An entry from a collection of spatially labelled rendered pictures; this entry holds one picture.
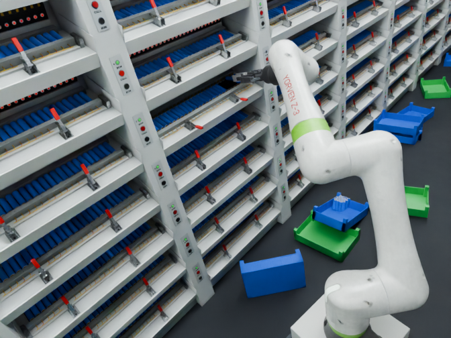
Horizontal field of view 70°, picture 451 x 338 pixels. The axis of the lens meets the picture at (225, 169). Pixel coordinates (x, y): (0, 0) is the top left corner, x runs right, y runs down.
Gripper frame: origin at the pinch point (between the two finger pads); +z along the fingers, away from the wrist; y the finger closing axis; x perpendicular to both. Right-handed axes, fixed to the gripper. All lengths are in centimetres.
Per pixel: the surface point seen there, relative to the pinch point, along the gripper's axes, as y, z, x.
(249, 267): 38, -10, 81
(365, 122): -126, 11, 85
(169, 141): 47.0, -2.4, 7.6
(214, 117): 24.2, -4.0, 8.6
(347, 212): -35, -19, 99
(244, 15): -8.7, -4.2, -23.5
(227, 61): 10.6, -7.1, -10.2
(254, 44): -7.5, -6.3, -11.4
